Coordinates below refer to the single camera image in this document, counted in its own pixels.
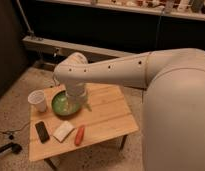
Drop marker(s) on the black object on floor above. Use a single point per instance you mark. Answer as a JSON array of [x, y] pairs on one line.
[[13, 147]]

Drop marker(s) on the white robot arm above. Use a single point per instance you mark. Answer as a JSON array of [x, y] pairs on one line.
[[173, 135]]

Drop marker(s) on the white paper cup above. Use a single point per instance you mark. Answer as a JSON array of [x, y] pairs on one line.
[[38, 100]]

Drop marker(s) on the long wooden shelf beam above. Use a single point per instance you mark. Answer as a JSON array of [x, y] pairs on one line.
[[57, 48]]

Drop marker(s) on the white sponge block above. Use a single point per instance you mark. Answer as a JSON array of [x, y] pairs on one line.
[[63, 131]]

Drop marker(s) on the black smartphone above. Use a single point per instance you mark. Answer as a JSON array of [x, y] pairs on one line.
[[42, 132]]

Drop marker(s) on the green ceramic bowl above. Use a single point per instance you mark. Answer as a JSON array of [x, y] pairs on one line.
[[58, 105]]

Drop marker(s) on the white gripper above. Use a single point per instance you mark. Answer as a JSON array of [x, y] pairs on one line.
[[76, 93]]

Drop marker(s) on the wooden table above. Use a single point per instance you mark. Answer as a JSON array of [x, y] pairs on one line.
[[110, 118]]

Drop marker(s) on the red pepper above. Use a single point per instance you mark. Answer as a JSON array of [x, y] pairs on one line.
[[79, 136]]

